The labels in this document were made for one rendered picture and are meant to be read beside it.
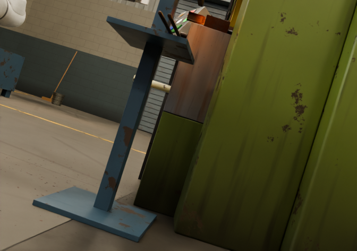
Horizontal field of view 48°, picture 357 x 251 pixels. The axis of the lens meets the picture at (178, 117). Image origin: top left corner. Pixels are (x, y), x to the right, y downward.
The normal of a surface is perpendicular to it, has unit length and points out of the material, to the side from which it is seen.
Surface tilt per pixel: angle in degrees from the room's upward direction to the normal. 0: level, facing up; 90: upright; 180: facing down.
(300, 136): 90
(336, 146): 90
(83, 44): 90
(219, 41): 90
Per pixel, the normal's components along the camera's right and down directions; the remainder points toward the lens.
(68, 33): -0.15, -0.07
